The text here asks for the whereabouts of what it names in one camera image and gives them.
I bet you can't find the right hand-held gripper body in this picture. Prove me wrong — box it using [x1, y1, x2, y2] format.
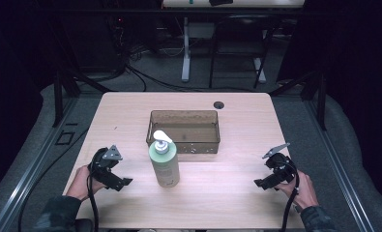
[261, 142, 298, 190]

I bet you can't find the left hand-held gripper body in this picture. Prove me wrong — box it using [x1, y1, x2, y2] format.
[87, 144, 125, 191]

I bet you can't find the person's left hand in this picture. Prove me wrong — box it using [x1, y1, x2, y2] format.
[65, 164, 106, 203]

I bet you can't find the person's right hand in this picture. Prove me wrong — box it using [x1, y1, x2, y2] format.
[275, 169, 320, 211]

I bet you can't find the green pump bottle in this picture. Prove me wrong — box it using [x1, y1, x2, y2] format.
[148, 130, 181, 189]

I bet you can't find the brown transparent plastic bin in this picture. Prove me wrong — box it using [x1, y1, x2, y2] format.
[145, 109, 221, 155]

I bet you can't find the black metal stand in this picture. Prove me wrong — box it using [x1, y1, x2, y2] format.
[269, 70, 328, 131]
[50, 69, 114, 129]

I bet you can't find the black metal chair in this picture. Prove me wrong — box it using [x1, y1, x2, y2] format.
[208, 14, 271, 90]

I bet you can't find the white desk with metal legs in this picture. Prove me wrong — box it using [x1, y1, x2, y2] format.
[162, 0, 306, 84]

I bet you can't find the dark object on white desk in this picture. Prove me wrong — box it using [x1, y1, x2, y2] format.
[208, 0, 234, 7]

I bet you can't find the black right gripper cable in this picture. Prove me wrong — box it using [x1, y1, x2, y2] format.
[280, 160, 301, 232]

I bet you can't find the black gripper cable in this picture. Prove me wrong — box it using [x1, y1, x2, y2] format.
[86, 172, 100, 232]
[280, 160, 301, 232]

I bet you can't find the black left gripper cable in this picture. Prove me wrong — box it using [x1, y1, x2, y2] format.
[86, 172, 100, 232]

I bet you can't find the aluminium floor rail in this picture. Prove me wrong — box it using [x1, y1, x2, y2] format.
[304, 96, 377, 232]
[0, 96, 80, 232]

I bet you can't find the black floor cable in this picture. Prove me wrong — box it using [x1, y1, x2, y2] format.
[16, 128, 90, 232]

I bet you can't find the bundle of black floor cables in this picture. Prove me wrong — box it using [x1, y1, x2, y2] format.
[107, 15, 254, 95]

